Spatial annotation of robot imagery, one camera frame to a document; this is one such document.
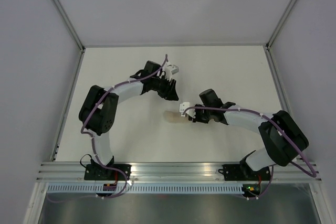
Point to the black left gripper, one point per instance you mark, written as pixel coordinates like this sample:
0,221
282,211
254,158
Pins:
170,93

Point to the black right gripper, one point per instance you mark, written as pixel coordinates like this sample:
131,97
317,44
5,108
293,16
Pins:
197,119

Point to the beige cloth napkin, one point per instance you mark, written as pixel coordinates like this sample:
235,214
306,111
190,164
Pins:
175,117

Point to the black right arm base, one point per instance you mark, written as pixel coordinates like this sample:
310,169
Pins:
239,173

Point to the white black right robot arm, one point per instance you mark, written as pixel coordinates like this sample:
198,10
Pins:
282,138

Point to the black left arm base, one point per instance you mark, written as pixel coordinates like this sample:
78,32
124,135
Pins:
116,171

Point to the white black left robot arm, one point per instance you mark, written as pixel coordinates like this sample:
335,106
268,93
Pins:
99,108

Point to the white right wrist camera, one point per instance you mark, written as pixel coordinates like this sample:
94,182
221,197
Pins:
187,109

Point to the aluminium rear frame bar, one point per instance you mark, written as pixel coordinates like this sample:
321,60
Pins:
181,44

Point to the aluminium table edge rail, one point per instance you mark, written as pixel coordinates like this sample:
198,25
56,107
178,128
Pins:
73,81

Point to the white slotted cable duct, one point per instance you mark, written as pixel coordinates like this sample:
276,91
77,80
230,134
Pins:
148,188

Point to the aluminium front mounting rail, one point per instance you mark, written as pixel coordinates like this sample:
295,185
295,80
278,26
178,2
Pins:
171,173

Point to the aluminium left frame post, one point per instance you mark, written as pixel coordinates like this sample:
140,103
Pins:
68,24

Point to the aluminium frame post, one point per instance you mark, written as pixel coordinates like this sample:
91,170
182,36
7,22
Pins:
279,26
68,24

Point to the aluminium right frame post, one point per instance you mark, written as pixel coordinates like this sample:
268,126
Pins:
279,26

